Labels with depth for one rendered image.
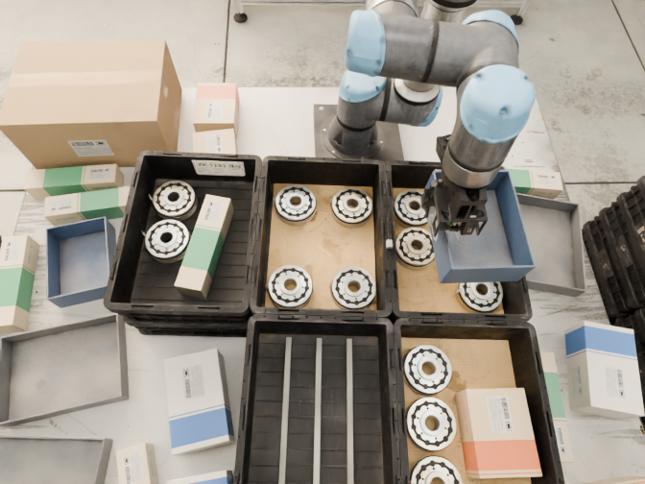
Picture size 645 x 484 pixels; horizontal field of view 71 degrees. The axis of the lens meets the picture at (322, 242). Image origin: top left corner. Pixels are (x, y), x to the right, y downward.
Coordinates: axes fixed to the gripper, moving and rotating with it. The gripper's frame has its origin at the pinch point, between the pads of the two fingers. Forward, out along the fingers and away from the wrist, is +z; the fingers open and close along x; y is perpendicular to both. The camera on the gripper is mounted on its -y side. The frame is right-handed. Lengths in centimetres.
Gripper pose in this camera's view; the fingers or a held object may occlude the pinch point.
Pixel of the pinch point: (440, 221)
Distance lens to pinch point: 84.6
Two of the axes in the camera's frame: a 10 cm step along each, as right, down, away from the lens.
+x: 10.0, -0.3, -0.4
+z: 0.5, 4.3, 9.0
